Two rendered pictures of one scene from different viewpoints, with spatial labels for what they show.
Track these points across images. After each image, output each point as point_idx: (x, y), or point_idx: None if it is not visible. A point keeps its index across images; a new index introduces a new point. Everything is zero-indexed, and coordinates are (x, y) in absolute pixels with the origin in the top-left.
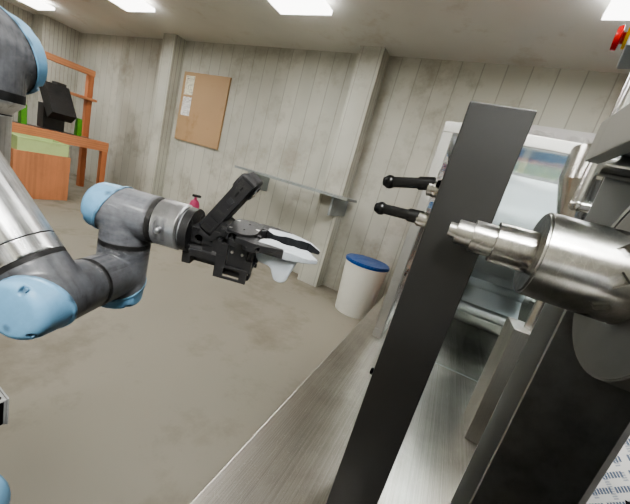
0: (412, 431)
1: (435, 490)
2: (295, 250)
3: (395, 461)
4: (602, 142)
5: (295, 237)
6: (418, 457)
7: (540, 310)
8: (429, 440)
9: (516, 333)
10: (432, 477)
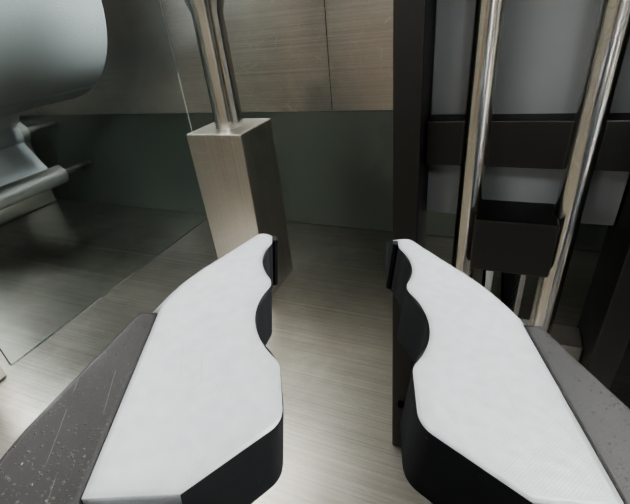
0: (279, 351)
1: (370, 340)
2: (458, 276)
3: (346, 377)
4: None
5: (224, 289)
6: (326, 350)
7: (229, 92)
8: (289, 334)
9: (244, 139)
10: (352, 340)
